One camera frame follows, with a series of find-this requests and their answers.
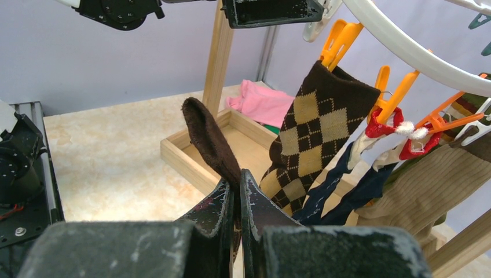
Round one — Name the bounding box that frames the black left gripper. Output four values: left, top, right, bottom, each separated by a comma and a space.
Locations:
74, 0, 164, 31

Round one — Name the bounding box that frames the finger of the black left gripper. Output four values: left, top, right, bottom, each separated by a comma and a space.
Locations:
221, 0, 324, 29

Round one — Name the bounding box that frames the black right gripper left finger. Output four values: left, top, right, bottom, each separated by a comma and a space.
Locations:
19, 181, 233, 277

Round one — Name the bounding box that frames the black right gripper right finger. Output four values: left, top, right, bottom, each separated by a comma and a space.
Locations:
240, 169, 432, 277

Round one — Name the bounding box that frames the brown argyle sock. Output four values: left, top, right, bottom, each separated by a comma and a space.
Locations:
259, 60, 381, 215
182, 97, 241, 193

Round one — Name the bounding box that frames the white clothes clip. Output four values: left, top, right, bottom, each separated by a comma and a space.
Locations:
302, 0, 343, 42

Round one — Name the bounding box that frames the orange clothes clip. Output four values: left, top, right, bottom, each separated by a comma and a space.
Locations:
415, 92, 490, 134
319, 19, 364, 72
372, 65, 420, 124

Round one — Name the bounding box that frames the wooden hanger rack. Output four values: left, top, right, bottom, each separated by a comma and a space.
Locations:
160, 0, 491, 278

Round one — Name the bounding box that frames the white round clip hanger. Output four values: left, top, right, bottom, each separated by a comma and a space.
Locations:
343, 1, 490, 97

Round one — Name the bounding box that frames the pink cloth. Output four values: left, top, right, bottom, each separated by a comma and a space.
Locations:
225, 80, 295, 128

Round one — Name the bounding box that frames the navy white red hanging sock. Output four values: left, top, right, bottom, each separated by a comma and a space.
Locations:
293, 107, 442, 226

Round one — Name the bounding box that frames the green cloth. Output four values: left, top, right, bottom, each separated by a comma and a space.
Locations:
264, 124, 280, 135

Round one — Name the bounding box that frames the brown hanging sock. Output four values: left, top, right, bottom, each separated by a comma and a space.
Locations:
356, 134, 490, 241

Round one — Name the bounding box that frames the olive striped hanging sock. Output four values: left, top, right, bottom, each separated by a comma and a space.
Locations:
439, 93, 488, 145

